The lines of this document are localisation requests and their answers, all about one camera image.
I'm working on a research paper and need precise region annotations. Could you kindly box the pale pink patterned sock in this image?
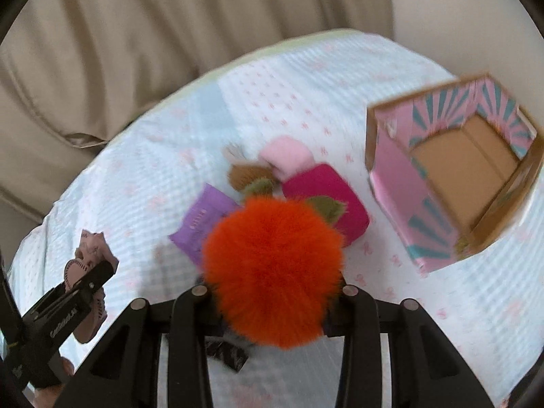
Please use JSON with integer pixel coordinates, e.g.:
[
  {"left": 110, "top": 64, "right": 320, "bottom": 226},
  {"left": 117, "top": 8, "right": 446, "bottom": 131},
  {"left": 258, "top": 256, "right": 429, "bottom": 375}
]
[{"left": 64, "top": 229, "right": 119, "bottom": 344}]

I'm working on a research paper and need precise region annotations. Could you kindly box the magenta soft pouch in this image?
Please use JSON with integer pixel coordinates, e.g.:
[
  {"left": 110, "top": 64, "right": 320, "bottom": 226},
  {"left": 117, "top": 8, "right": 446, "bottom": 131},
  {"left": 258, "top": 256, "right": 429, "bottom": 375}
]
[{"left": 282, "top": 163, "right": 370, "bottom": 247}]

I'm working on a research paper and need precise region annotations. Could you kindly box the light pink fluffy scrunchie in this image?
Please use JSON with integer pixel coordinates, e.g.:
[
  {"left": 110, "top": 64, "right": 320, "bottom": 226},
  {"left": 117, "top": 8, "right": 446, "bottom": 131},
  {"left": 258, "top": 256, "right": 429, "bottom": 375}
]
[{"left": 258, "top": 135, "right": 315, "bottom": 182}]

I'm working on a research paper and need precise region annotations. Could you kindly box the brown plush slipper sock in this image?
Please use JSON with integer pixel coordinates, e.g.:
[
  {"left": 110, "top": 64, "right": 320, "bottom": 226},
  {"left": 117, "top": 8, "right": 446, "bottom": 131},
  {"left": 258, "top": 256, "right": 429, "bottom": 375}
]
[{"left": 222, "top": 144, "right": 277, "bottom": 192}]

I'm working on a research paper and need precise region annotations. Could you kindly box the white blue checked blanket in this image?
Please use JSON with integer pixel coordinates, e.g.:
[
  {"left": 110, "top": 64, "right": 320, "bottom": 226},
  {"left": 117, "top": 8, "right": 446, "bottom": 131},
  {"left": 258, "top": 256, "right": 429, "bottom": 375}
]
[{"left": 8, "top": 31, "right": 543, "bottom": 405}]

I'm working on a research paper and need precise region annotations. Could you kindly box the purple foil packet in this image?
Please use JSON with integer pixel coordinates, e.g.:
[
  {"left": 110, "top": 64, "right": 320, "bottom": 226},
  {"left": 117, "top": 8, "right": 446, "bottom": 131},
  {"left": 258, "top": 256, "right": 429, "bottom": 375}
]
[{"left": 169, "top": 183, "right": 241, "bottom": 267}]

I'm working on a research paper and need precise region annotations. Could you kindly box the beige curtain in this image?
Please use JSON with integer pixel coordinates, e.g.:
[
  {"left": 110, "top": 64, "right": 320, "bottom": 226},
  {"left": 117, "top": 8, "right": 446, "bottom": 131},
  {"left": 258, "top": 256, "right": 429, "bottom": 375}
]
[{"left": 0, "top": 0, "right": 395, "bottom": 226}]

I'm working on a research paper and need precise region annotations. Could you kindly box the orange fluffy pom-pom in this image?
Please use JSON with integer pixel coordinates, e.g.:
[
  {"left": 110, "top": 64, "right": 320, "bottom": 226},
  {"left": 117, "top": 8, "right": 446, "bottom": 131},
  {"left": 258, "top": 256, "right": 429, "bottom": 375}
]
[{"left": 203, "top": 197, "right": 344, "bottom": 349}]

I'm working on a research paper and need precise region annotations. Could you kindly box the cardboard box pink teal lining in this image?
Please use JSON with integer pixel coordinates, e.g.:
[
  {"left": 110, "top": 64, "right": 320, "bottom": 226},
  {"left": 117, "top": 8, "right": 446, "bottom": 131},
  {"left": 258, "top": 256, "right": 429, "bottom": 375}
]
[{"left": 365, "top": 74, "right": 543, "bottom": 272}]

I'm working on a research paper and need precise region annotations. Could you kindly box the person's left hand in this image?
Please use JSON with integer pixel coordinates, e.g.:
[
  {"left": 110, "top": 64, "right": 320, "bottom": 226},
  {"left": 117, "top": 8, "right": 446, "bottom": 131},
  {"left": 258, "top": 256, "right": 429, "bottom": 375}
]
[{"left": 35, "top": 355, "right": 76, "bottom": 408}]

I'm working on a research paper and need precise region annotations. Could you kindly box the black white patterned sock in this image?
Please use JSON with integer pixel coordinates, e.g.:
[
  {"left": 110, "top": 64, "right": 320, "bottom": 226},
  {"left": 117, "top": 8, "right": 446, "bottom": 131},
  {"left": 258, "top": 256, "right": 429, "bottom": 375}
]
[{"left": 205, "top": 337, "right": 249, "bottom": 373}]

